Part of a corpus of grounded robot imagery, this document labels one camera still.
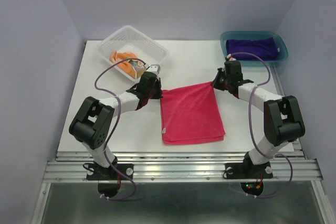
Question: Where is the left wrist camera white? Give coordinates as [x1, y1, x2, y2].
[146, 65, 161, 76]

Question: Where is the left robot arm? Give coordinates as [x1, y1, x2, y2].
[69, 69, 162, 179]

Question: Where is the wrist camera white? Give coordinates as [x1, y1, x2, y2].
[146, 65, 161, 76]
[225, 54, 236, 61]

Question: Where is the pink towel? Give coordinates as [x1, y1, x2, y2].
[160, 82, 225, 145]

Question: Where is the teal translucent plastic bin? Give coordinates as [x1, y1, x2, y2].
[220, 31, 288, 67]

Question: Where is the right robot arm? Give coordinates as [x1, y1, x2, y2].
[212, 60, 306, 177]

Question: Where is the white plastic mesh basket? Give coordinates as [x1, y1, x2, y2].
[94, 25, 170, 83]

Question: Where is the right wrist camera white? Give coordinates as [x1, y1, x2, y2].
[225, 54, 236, 61]

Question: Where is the purple towel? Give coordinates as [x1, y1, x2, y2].
[226, 37, 279, 61]

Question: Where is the orange patterned towel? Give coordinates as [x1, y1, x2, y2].
[109, 50, 146, 79]

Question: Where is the aluminium mounting rail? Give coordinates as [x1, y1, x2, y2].
[43, 152, 323, 183]

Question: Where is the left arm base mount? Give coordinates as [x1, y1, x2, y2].
[83, 163, 134, 181]

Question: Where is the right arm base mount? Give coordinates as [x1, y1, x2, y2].
[223, 156, 274, 181]

